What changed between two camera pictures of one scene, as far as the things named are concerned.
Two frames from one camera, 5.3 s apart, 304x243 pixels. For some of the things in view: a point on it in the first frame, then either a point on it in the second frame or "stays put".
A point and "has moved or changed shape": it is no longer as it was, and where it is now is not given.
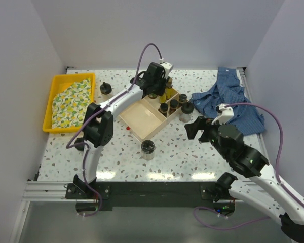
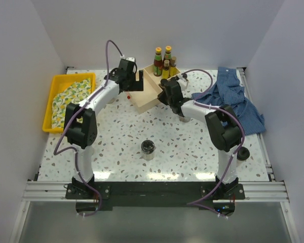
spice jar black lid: [163, 109] has moved or changed shape
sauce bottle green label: [152, 95] → [158, 63]
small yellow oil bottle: [162, 98] has moved or changed shape
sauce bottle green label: [169, 83] has moved or changed shape
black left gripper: [161, 91] → [137, 85]
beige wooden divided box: [144, 118] has moved or changed shape
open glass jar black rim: [148, 148] stays put
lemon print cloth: [70, 105] stays put
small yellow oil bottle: [169, 92] has moved or changed shape
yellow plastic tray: [59, 83] stays put
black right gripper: [200, 123] → [161, 97]
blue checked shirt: [228, 90] stays put
